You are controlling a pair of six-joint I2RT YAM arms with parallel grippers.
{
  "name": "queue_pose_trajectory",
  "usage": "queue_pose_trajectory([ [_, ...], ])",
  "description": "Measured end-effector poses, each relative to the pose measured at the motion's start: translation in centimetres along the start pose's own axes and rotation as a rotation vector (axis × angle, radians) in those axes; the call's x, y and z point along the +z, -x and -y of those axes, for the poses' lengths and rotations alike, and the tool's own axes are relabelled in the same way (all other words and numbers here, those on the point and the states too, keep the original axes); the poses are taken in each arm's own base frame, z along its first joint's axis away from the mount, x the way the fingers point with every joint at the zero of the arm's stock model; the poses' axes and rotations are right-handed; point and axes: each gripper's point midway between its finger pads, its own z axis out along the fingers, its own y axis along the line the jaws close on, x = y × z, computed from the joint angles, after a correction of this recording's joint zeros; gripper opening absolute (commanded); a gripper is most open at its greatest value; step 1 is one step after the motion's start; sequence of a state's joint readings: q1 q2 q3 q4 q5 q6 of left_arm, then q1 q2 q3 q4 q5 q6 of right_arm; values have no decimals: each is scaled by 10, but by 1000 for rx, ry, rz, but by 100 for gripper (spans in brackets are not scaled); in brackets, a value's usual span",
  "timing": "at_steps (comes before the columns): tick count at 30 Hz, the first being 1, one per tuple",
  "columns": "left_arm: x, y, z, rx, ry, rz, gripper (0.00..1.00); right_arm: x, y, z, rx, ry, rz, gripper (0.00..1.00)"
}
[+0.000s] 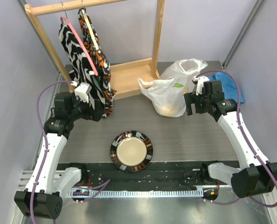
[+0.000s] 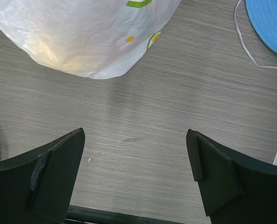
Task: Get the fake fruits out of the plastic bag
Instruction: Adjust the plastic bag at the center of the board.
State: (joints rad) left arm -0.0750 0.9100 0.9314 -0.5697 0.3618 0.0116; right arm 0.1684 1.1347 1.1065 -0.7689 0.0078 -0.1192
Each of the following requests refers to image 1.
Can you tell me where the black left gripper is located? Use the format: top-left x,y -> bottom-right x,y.
69,92 -> 104,121

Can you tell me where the white plastic bag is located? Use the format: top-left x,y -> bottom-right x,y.
138,58 -> 208,118

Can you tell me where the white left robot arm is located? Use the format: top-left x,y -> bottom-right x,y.
14,91 -> 103,223

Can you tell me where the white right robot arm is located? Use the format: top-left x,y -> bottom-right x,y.
184,76 -> 277,198

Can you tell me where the blue bucket hat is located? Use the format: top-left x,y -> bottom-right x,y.
208,72 -> 238,102

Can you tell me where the black white zebra garment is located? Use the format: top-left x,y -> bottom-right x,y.
58,16 -> 99,94

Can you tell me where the orange black patterned garment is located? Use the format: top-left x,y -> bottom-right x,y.
78,8 -> 117,118

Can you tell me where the wooden clothes rack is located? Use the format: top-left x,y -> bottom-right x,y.
24,0 -> 165,99

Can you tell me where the pink hanger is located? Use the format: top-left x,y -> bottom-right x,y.
61,16 -> 98,76

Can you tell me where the patterned round plate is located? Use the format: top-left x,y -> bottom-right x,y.
110,131 -> 153,173

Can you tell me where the cream hanger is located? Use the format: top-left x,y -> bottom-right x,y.
81,9 -> 99,51

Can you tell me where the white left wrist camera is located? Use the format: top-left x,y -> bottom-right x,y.
70,81 -> 91,104

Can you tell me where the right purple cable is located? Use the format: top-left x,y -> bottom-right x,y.
198,70 -> 277,208

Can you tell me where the purple cable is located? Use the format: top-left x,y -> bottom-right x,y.
198,70 -> 277,208
29,80 -> 111,221

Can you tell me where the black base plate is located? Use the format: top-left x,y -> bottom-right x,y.
56,161 -> 239,189

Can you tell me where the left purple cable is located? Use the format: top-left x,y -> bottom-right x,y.
29,80 -> 111,221

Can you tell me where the perforated metal rail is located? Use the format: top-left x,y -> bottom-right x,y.
66,188 -> 203,198

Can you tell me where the aluminium corner frame post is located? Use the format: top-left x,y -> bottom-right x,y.
222,0 -> 266,70

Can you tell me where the left aluminium frame post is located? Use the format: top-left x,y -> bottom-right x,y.
16,0 -> 59,72

